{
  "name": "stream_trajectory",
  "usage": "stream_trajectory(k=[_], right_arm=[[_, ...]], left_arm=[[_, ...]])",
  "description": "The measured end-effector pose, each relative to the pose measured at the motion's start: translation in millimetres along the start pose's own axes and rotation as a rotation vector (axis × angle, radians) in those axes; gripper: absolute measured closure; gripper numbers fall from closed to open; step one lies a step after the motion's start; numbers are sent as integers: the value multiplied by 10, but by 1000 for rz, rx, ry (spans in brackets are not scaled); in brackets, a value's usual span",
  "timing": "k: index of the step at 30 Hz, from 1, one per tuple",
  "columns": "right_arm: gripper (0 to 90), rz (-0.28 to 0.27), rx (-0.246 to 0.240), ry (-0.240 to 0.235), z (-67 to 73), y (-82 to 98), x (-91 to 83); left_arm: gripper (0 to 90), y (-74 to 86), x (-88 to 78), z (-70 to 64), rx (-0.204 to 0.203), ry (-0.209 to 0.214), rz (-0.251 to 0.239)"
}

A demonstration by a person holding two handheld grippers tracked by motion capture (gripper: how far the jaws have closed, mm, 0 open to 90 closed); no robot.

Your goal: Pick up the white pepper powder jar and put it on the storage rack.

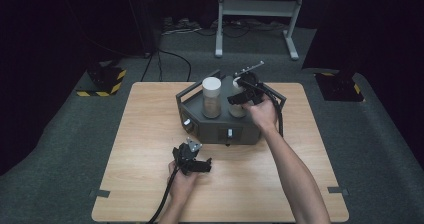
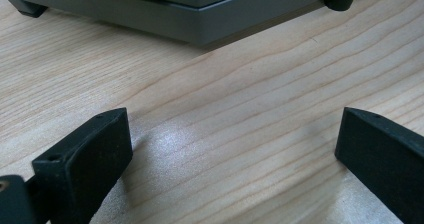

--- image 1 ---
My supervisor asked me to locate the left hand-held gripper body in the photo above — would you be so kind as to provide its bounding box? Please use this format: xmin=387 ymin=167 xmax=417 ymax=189
xmin=171 ymin=136 xmax=204 ymax=176

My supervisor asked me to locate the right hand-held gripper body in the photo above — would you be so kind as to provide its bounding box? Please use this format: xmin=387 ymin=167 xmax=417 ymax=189
xmin=233 ymin=60 xmax=269 ymax=106

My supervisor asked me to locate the clear jar with white lid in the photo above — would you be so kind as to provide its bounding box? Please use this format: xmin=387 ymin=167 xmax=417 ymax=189
xmin=228 ymin=76 xmax=250 ymax=119
xmin=201 ymin=76 xmax=223 ymax=120

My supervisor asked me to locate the grey dispenser machine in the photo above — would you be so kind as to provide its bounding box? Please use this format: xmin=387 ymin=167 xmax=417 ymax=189
xmin=175 ymin=68 xmax=288 ymax=147

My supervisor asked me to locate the person's left hand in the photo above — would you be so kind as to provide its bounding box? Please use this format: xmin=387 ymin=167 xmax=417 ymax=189
xmin=167 ymin=160 xmax=201 ymax=202

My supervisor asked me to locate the person's right hand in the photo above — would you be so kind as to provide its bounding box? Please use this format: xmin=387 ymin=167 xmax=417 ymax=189
xmin=244 ymin=93 xmax=280 ymax=134

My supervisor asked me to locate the grey metal stand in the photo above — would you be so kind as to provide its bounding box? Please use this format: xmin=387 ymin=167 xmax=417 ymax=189
xmin=214 ymin=0 xmax=310 ymax=61

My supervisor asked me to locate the black yellow striped floor block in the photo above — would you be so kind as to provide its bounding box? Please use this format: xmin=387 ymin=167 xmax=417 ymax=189
xmin=314 ymin=71 xmax=366 ymax=103
xmin=75 ymin=65 xmax=128 ymax=98

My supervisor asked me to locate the grey tape strip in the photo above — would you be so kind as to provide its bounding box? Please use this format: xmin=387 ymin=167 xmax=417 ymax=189
xmin=327 ymin=185 xmax=350 ymax=197
xmin=88 ymin=188 xmax=111 ymax=199

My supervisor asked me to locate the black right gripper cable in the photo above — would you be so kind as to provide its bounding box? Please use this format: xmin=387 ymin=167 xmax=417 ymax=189
xmin=256 ymin=82 xmax=285 ymax=138

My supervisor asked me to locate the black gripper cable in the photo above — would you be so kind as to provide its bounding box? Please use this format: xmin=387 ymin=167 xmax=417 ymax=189
xmin=146 ymin=165 xmax=181 ymax=224
xmin=256 ymin=82 xmax=285 ymax=138

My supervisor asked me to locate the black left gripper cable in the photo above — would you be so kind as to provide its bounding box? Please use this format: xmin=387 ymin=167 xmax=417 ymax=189
xmin=146 ymin=165 xmax=181 ymax=224

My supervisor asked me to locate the black floor cable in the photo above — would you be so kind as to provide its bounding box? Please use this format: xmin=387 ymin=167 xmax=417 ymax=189
xmin=139 ymin=48 xmax=193 ymax=83

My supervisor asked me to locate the bundle of floor cables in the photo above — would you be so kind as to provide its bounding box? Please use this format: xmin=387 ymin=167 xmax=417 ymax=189
xmin=161 ymin=16 xmax=288 ymax=39

